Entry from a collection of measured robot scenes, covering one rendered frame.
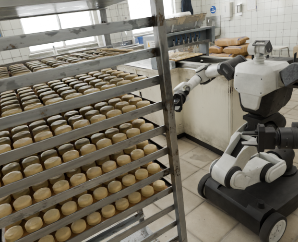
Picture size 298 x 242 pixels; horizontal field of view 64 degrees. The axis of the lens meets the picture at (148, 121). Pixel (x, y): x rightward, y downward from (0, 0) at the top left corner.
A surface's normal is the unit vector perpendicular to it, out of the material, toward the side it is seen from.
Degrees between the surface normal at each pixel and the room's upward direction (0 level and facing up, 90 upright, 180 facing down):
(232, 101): 90
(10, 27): 90
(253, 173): 90
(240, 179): 90
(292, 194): 0
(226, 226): 0
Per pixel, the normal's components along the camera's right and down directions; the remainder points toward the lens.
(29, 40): 0.51, 0.26
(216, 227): -0.14, -0.91
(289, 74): -0.90, -0.02
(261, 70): -0.70, -0.44
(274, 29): -0.78, 0.33
